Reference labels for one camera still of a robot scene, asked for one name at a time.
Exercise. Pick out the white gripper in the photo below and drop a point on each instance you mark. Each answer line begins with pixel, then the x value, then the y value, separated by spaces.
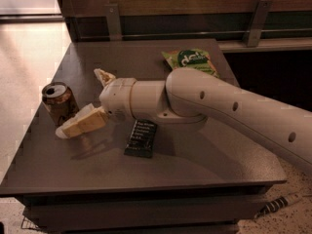
pixel 116 98

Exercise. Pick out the orange soda can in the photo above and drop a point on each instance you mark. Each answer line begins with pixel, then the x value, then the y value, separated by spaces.
pixel 60 102

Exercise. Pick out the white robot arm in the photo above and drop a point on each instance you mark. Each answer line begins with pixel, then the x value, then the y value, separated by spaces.
pixel 189 96

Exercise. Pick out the black snack bar wrapper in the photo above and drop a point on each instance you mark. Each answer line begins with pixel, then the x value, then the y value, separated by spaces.
pixel 140 142

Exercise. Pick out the grey metal table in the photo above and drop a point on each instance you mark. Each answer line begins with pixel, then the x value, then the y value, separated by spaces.
pixel 140 177

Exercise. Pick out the green chip bag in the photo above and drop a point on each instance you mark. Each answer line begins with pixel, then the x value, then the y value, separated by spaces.
pixel 191 58

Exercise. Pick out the left metal wall bracket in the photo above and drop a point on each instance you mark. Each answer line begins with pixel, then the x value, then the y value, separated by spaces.
pixel 113 22

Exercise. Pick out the metal wall bracket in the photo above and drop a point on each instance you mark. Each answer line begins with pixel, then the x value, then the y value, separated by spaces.
pixel 253 34
pixel 113 22

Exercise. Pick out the wooden wall panel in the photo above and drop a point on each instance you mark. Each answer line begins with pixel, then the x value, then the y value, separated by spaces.
pixel 219 19

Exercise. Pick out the right metal wall bracket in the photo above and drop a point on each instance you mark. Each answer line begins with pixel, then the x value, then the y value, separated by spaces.
pixel 253 34

